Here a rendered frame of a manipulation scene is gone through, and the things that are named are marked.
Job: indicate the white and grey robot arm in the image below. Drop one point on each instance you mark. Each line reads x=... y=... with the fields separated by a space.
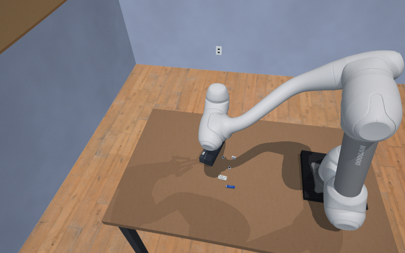
x=371 y=111

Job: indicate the white domino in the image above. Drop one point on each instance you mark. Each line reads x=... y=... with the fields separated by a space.
x=222 y=177

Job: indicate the dark grey rack of bins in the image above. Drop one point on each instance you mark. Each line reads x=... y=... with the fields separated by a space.
x=208 y=157

